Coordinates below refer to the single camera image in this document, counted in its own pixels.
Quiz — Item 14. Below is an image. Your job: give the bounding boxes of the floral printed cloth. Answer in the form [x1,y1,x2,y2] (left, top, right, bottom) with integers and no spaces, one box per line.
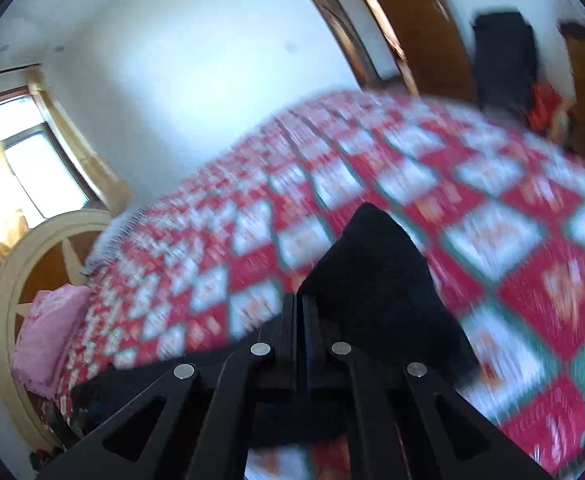
[529,81,571,142]

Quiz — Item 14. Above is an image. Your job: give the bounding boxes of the brown wooden door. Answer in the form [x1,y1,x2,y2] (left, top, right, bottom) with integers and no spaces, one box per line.
[357,0,476,103]

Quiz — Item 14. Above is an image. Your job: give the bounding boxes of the window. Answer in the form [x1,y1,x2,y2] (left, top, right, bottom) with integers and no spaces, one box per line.
[0,87,98,221]

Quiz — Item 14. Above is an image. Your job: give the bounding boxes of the pink blanket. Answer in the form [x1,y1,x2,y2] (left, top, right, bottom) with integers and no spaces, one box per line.
[12,284,93,396]

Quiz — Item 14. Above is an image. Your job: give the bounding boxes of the brown door frame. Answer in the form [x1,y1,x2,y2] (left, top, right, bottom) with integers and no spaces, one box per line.
[285,0,419,97]

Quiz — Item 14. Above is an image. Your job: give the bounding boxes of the black suitcase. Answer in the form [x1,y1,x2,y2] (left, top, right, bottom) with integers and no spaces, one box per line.
[473,9,541,111]

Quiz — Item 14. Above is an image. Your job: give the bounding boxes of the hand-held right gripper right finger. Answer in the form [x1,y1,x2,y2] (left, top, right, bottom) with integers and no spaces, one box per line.
[300,296,553,480]

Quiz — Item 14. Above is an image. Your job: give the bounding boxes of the black pants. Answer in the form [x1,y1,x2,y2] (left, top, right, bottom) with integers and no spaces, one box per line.
[70,203,481,453]

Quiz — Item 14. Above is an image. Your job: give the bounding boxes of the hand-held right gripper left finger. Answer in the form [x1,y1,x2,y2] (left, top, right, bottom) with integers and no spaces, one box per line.
[37,294,299,480]

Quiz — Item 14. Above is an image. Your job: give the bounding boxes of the red checkered printed blanket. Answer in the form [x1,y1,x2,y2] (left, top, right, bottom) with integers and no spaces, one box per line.
[55,89,585,480]

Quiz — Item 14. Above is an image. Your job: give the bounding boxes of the cream and wood headboard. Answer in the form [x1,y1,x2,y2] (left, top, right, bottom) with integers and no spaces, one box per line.
[0,208,118,456]

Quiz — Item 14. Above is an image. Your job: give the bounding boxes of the striped pillow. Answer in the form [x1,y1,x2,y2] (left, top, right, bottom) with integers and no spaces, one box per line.
[88,209,139,270]

